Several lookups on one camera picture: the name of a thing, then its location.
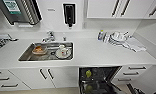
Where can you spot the stainless steel dishwasher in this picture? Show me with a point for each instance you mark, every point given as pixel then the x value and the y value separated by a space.
pixel 81 81

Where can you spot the yellow plastic cup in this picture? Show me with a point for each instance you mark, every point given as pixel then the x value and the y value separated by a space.
pixel 89 88

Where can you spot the stack of white bowls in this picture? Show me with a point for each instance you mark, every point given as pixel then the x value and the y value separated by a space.
pixel 119 37

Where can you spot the white cup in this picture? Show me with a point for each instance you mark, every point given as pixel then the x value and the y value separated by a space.
pixel 63 51

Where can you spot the small sink soap pump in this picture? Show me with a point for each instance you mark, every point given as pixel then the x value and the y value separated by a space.
pixel 64 38

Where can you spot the dish soap bottle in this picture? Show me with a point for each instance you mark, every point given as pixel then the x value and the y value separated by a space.
pixel 100 35

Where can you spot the chrome faucet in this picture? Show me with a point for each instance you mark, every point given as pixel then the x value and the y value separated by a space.
pixel 49 36

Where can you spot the white two-door base cabinet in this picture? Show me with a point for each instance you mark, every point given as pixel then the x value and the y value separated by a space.
pixel 64 78

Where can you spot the black soap dispenser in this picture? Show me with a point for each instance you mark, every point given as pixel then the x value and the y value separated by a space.
pixel 69 14

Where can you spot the plate with orange food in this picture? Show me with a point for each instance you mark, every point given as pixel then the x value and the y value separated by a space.
pixel 39 50

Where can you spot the stainless steel sink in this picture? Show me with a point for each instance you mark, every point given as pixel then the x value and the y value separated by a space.
pixel 24 57

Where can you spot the white cloth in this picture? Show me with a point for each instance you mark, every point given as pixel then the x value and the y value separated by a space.
pixel 135 45

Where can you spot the steel paper towel dispenser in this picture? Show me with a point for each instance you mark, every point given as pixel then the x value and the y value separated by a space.
pixel 27 11

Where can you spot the white drawer unit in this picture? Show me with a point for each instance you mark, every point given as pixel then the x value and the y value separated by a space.
pixel 10 77
pixel 140 76

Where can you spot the white wall cabinet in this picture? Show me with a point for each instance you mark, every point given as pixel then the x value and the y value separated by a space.
pixel 100 8

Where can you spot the small wall label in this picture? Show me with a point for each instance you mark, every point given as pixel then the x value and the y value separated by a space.
pixel 51 9

